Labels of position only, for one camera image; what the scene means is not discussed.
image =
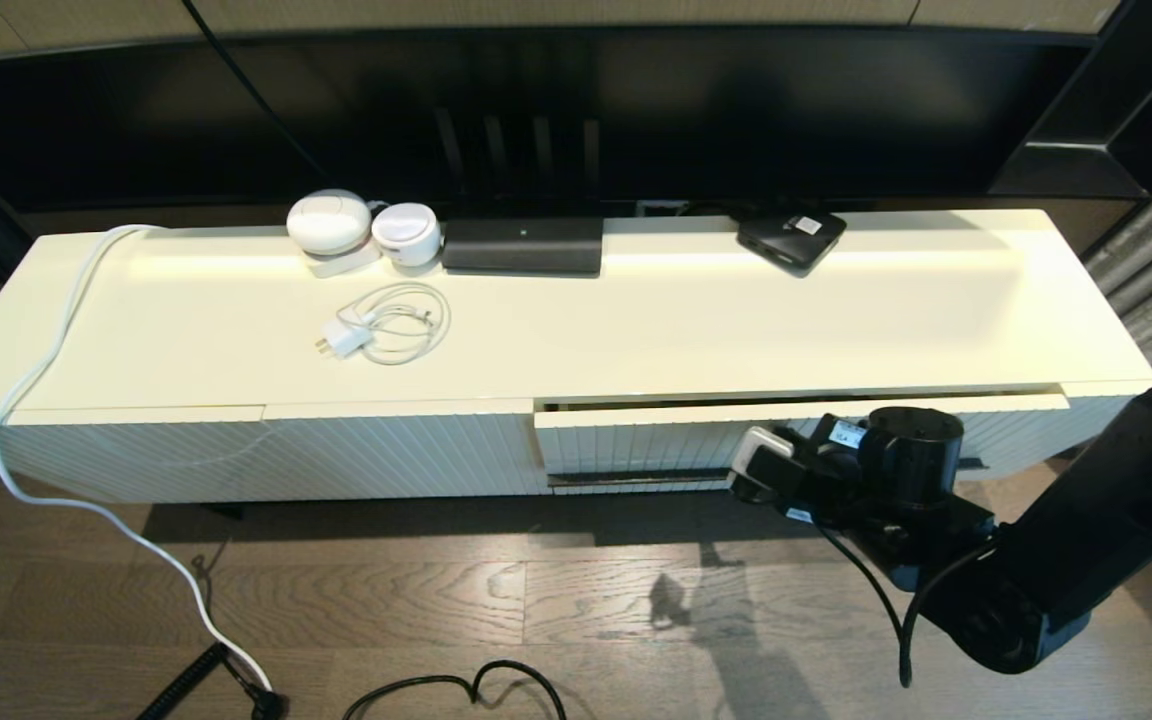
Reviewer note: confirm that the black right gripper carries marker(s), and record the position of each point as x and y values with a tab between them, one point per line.
841	480

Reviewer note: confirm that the white ribbed drawer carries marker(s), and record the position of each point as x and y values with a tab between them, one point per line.
636	440

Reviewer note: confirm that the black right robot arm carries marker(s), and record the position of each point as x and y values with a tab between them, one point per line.
1066	560

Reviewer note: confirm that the cream white TV cabinet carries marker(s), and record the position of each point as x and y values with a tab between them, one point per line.
636	340

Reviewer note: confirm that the black set-top box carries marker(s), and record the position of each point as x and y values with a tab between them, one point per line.
786	240

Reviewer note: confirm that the black television screen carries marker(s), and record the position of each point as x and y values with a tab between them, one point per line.
786	110

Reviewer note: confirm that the black router with antennas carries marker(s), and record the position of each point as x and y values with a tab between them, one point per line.
521	245

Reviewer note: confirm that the white ribbed cabinet door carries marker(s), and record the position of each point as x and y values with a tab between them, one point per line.
406	450
136	450

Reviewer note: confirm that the black shelf unit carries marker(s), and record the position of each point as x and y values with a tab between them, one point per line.
1136	120

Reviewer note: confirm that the small white round device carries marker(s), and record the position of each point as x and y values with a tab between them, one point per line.
406	235

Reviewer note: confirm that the white flat device base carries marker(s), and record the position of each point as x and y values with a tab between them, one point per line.
341	264

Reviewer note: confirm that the large white round device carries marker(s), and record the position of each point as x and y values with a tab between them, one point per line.
328	220

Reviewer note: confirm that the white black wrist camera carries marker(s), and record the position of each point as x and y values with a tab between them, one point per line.
766	455

